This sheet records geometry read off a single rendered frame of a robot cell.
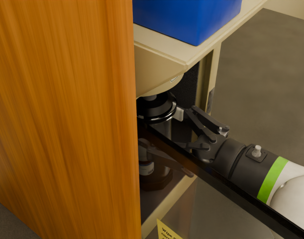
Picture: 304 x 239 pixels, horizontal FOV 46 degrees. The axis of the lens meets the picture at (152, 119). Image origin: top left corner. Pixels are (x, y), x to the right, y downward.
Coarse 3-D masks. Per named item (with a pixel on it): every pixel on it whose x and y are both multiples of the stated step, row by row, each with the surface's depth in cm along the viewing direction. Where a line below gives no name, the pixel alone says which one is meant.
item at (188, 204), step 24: (144, 144) 48; (168, 144) 44; (144, 168) 52; (168, 168) 47; (192, 168) 43; (144, 192) 56; (168, 192) 50; (192, 192) 45; (216, 192) 41; (240, 192) 39; (144, 216) 61; (168, 216) 54; (192, 216) 49; (216, 216) 44; (240, 216) 40; (264, 216) 37
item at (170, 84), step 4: (180, 76) 66; (172, 80) 64; (176, 80) 65; (164, 84) 63; (168, 84) 63; (172, 84) 64; (156, 88) 62; (160, 88) 63; (164, 88) 63; (168, 88) 64; (148, 92) 62; (152, 92) 62; (156, 92) 63; (160, 92) 63; (140, 96) 62
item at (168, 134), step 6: (174, 96) 73; (174, 102) 72; (174, 108) 70; (162, 114) 69; (168, 114) 69; (150, 120) 68; (168, 120) 72; (156, 126) 71; (162, 126) 71; (168, 126) 73; (162, 132) 72; (168, 132) 74
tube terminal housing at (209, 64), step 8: (216, 48) 70; (208, 56) 74; (216, 56) 72; (200, 64) 74; (208, 64) 76; (216, 64) 73; (200, 72) 75; (208, 72) 77; (216, 72) 75; (200, 80) 77; (208, 80) 78; (200, 88) 79; (208, 88) 76; (200, 96) 81; (200, 104) 83; (192, 136) 88
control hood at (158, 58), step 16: (256, 0) 46; (240, 16) 43; (144, 32) 40; (224, 32) 41; (144, 48) 38; (160, 48) 38; (176, 48) 38; (192, 48) 38; (208, 48) 38; (144, 64) 40; (160, 64) 38; (176, 64) 37; (192, 64) 37; (144, 80) 41; (160, 80) 39
